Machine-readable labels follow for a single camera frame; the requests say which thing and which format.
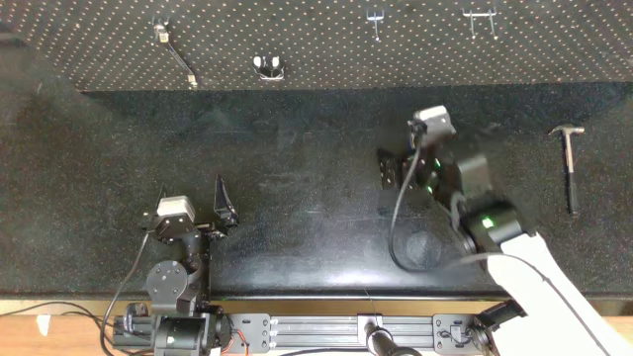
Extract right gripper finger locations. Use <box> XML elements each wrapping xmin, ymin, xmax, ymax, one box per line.
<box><xmin>376</xmin><ymin>147</ymin><xmax>401</xmax><ymax>192</ymax></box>

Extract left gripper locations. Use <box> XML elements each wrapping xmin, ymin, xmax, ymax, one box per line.
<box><xmin>147</xmin><ymin>173</ymin><xmax>240</xmax><ymax>244</ymax></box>

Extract hammer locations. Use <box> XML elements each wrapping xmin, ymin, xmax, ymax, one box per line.
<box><xmin>547</xmin><ymin>124</ymin><xmax>587</xmax><ymax>218</ymax></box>

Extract black pegboard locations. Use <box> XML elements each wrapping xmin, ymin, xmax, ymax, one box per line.
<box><xmin>0</xmin><ymin>0</ymin><xmax>633</xmax><ymax>93</ymax></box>

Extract black and white pliers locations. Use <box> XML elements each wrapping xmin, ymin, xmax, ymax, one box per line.
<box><xmin>251</xmin><ymin>54</ymin><xmax>287</xmax><ymax>82</ymax></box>

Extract wrench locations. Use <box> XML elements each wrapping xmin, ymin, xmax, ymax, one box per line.
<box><xmin>153</xmin><ymin>24</ymin><xmax>199</xmax><ymax>89</ymax></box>

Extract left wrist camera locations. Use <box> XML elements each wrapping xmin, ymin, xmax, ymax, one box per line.
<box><xmin>155</xmin><ymin>195</ymin><xmax>197</xmax><ymax>223</ymax></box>

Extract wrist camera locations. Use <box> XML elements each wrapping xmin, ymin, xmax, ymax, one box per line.
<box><xmin>412</xmin><ymin>105</ymin><xmax>457</xmax><ymax>139</ymax></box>
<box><xmin>155</xmin><ymin>195</ymin><xmax>197</xmax><ymax>223</ymax></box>

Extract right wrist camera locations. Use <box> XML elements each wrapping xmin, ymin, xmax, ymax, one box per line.
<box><xmin>412</xmin><ymin>105</ymin><xmax>457</xmax><ymax>139</ymax></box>

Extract mounting rail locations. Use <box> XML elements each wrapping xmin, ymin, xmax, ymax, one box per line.
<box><xmin>111</xmin><ymin>301</ymin><xmax>496</xmax><ymax>356</ymax></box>

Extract thin black cable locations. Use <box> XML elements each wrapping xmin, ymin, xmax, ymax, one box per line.
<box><xmin>0</xmin><ymin>300</ymin><xmax>108</xmax><ymax>330</ymax></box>

